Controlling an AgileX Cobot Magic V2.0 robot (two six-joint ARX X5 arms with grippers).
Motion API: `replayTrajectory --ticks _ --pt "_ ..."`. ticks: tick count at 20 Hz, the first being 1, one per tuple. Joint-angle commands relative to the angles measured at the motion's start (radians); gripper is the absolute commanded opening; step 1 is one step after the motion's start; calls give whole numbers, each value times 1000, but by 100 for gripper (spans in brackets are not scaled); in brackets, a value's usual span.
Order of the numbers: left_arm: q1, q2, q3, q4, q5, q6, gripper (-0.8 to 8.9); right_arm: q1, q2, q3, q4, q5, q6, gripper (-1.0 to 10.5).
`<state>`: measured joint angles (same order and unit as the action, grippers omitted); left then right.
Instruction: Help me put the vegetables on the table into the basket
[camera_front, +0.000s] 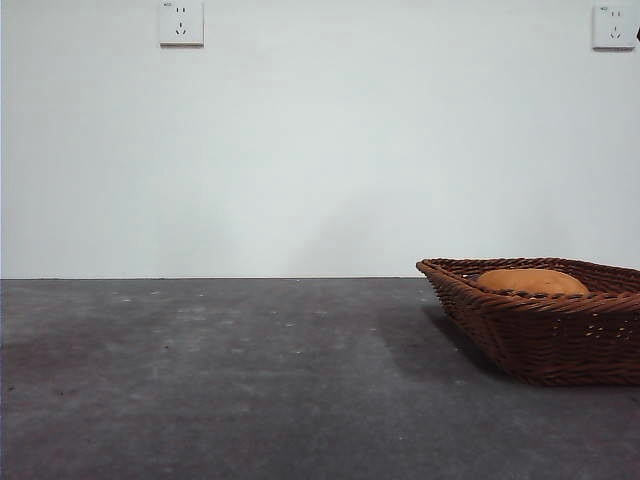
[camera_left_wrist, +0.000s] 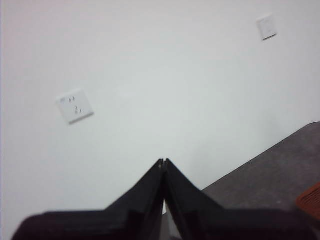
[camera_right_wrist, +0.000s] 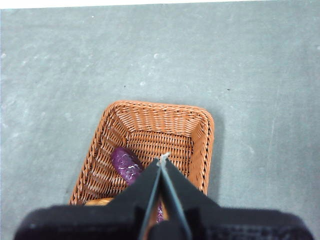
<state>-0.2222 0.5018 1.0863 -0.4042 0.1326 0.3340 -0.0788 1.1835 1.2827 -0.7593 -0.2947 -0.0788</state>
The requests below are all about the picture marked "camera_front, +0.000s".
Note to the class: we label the brown potato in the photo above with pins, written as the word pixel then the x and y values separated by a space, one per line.
pixel 530 281

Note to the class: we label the brown wicker basket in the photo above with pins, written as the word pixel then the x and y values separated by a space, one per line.
pixel 540 340

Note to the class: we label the white wall socket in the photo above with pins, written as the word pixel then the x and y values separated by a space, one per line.
pixel 614 28
pixel 182 24

